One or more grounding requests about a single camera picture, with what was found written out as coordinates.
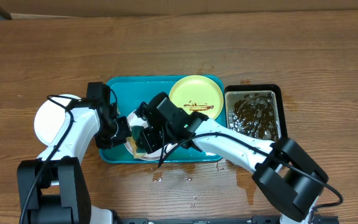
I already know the yellow-green rimmed plate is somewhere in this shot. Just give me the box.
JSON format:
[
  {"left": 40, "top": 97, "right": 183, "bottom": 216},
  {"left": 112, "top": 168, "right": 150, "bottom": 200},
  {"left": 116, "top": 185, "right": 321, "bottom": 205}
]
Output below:
[{"left": 169, "top": 75, "right": 224, "bottom": 119}]

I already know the white plate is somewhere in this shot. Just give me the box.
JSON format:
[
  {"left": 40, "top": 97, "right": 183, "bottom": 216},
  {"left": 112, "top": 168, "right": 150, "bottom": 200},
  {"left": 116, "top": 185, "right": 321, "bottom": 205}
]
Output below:
[
  {"left": 34, "top": 100, "right": 66, "bottom": 146},
  {"left": 124, "top": 112, "right": 162, "bottom": 161}
]

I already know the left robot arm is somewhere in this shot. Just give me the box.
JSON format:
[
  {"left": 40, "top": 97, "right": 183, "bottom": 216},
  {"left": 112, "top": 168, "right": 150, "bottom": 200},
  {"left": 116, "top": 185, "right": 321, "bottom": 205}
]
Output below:
[{"left": 17, "top": 95, "right": 130, "bottom": 223}]

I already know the teal plastic tray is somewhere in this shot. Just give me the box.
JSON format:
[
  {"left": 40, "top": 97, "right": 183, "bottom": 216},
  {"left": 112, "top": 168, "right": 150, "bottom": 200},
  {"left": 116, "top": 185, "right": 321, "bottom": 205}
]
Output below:
[{"left": 99, "top": 75, "right": 222, "bottom": 164}]

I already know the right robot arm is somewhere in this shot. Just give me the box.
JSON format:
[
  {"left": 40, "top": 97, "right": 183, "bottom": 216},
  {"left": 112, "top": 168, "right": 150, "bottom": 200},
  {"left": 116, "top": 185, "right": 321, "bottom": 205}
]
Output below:
[{"left": 129, "top": 109, "right": 328, "bottom": 223}]

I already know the teal yellow sponge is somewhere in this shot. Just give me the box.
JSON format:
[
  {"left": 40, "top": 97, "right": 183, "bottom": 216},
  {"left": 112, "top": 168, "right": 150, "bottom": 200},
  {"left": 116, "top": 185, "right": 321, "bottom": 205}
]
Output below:
[{"left": 127, "top": 126, "right": 146, "bottom": 159}]

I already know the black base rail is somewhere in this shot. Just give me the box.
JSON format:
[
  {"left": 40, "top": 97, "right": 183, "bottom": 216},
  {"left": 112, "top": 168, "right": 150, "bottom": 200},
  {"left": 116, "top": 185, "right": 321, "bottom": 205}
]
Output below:
[{"left": 113, "top": 214, "right": 340, "bottom": 224}]

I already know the black rinse tray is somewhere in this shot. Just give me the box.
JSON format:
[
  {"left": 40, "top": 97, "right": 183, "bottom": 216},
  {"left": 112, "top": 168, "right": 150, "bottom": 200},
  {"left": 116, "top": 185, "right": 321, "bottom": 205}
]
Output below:
[{"left": 224, "top": 84, "right": 288, "bottom": 142}]

